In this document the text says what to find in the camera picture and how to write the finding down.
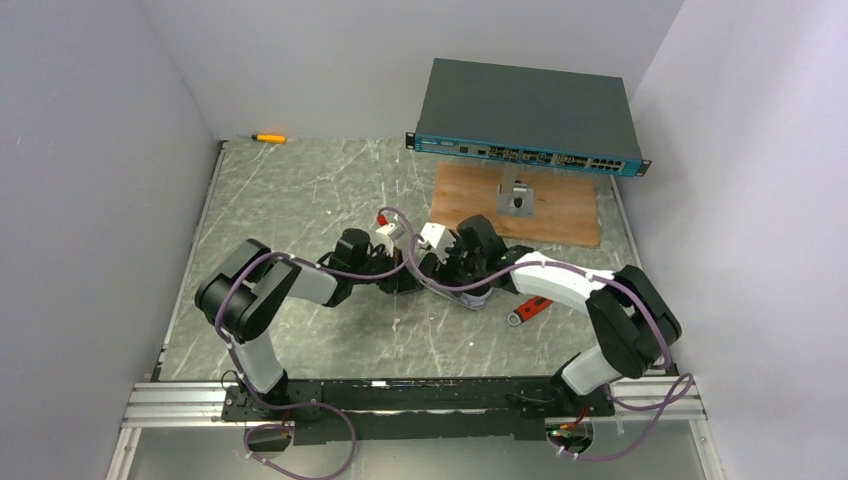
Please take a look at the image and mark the grey network switch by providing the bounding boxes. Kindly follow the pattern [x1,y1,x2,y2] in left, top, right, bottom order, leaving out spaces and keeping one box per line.
[405,58,651,177]

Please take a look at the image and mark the metal switch stand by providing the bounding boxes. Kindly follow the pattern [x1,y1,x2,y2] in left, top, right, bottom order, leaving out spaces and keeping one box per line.
[496,163,535,218]

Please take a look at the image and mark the red handled adjustable wrench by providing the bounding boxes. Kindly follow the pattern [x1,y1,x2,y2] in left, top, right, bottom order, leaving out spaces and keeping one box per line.
[506,296,553,327]

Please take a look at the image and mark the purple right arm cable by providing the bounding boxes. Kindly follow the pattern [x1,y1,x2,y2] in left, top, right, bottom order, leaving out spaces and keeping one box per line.
[404,231,696,464]

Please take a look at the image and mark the orange utility knife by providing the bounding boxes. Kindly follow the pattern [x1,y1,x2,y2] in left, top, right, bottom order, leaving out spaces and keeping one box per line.
[251,134,287,144]

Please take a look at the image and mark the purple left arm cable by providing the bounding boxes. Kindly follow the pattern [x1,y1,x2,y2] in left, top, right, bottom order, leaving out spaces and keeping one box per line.
[211,206,432,480]

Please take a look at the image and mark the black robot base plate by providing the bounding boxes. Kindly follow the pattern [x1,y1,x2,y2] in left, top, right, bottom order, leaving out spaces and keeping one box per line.
[220,376,615,446]

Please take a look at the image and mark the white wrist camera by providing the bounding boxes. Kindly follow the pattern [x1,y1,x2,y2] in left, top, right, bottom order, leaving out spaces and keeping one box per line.
[419,222,455,257]
[374,213,406,255]

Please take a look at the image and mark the black umbrella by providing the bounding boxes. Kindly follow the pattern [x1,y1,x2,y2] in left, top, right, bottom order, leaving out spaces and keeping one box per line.
[418,253,493,310]

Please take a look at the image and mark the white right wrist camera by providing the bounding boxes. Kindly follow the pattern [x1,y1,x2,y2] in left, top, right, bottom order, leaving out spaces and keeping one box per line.
[419,222,455,257]

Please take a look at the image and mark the plywood board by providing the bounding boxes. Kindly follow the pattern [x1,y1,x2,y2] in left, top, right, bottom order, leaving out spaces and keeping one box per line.
[430,163,601,248]

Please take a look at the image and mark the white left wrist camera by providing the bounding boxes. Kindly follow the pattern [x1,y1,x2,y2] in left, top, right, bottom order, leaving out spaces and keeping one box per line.
[374,213,406,255]

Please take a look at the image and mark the aluminium frame rail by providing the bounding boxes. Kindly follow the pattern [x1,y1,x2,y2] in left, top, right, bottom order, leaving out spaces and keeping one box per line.
[122,382,226,428]

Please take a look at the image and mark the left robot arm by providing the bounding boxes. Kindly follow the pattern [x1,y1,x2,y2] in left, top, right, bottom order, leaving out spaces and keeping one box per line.
[194,228,422,405]

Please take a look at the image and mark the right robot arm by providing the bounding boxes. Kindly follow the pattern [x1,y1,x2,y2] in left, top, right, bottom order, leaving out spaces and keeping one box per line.
[419,215,682,398]

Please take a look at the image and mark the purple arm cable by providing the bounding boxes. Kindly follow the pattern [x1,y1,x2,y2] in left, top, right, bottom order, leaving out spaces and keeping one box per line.
[211,206,432,480]
[404,231,696,464]

